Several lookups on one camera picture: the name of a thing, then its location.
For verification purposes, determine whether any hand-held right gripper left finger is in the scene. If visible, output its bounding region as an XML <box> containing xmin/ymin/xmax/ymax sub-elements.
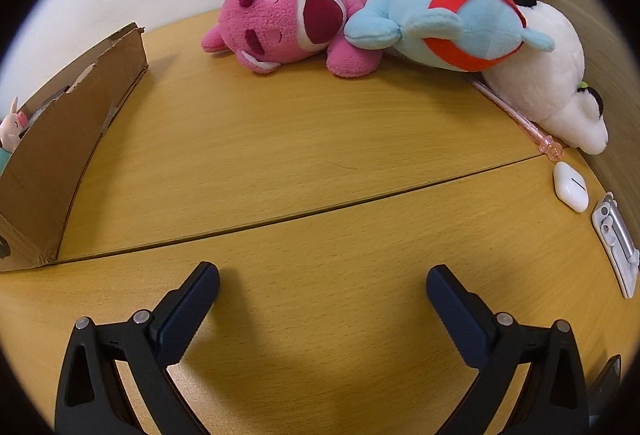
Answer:
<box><xmin>54</xmin><ymin>261</ymin><xmax>221</xmax><ymax>435</ymax></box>

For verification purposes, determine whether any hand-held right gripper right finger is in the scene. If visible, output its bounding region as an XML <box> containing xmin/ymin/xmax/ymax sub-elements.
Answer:
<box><xmin>426</xmin><ymin>265</ymin><xmax>591</xmax><ymax>435</ymax></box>

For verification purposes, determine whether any brown cardboard box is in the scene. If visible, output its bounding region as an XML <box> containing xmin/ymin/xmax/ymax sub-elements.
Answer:
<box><xmin>0</xmin><ymin>22</ymin><xmax>150</xmax><ymax>272</ymax></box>

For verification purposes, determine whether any wooden desktop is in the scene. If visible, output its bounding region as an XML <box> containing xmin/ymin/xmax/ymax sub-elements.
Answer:
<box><xmin>0</xmin><ymin>8</ymin><xmax>636</xmax><ymax>435</ymax></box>

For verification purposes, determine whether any white earbuds case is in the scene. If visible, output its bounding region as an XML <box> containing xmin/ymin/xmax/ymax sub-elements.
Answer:
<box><xmin>552</xmin><ymin>161</ymin><xmax>590</xmax><ymax>214</ymax></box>

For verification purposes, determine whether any white and silver clip holder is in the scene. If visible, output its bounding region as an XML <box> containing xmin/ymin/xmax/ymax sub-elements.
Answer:
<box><xmin>591</xmin><ymin>192</ymin><xmax>640</xmax><ymax>300</ymax></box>

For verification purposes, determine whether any pink transparent pen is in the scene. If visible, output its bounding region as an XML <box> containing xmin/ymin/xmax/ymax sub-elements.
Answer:
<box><xmin>471</xmin><ymin>79</ymin><xmax>563</xmax><ymax>163</ymax></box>

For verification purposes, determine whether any small bunny figurine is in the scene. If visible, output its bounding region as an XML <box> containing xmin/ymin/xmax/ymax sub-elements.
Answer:
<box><xmin>0</xmin><ymin>96</ymin><xmax>31</xmax><ymax>152</ymax></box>

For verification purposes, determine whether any white plush dog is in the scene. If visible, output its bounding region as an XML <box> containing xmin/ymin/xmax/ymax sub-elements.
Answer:
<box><xmin>482</xmin><ymin>0</ymin><xmax>610</xmax><ymax>156</ymax></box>

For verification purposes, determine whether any blue and red plush toy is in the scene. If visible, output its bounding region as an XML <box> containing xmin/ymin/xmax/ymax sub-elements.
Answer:
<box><xmin>343</xmin><ymin>0</ymin><xmax>557</xmax><ymax>73</ymax></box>

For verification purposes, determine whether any pink plush toy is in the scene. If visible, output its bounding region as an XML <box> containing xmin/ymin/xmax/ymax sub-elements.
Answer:
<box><xmin>201</xmin><ymin>0</ymin><xmax>378</xmax><ymax>78</ymax></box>

